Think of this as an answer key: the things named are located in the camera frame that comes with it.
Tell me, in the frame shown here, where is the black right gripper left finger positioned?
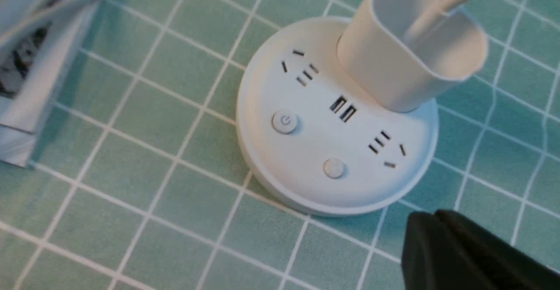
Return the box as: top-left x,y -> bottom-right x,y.
401,212 -> 496,290

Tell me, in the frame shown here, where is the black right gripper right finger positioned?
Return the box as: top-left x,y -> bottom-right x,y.
435,210 -> 560,290

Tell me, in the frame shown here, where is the white desk lamp with sockets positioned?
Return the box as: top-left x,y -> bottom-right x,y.
236,0 -> 489,217

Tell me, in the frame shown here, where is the green checkered tablecloth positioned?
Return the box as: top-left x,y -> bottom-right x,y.
0,0 -> 560,290

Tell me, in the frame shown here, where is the bottom thin white booklet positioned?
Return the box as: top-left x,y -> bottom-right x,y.
0,97 -> 41,167

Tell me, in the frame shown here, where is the white lamp power cable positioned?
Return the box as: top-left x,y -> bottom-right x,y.
0,0 -> 132,48

